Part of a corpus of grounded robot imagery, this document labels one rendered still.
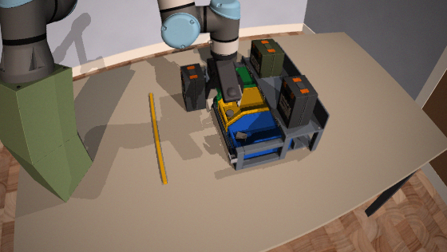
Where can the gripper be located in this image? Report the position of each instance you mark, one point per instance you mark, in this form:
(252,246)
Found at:
(213,83)

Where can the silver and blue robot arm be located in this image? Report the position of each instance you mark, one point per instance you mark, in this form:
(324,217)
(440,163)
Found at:
(26,55)

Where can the yellow bin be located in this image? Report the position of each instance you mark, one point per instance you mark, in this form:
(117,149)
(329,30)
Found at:
(251,99)

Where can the green open bin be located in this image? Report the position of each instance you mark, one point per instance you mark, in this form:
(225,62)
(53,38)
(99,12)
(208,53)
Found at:
(247,80)

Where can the grey bin rack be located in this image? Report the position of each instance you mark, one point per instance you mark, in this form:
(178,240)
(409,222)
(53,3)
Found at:
(271,86)

